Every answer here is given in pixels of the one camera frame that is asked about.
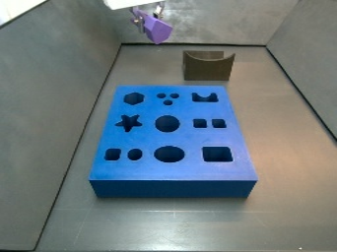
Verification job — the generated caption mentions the black curved fixture stand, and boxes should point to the black curved fixture stand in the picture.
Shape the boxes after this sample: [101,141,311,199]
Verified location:
[184,50,236,81]

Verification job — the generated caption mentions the purple three prong object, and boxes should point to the purple three prong object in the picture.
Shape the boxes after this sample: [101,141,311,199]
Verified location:
[139,10,173,44]

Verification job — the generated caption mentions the blue foam shape-cutout block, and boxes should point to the blue foam shape-cutout block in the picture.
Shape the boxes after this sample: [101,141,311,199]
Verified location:
[89,85,258,198]

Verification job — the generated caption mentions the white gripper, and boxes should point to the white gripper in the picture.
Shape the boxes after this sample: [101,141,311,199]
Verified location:
[103,0,165,33]

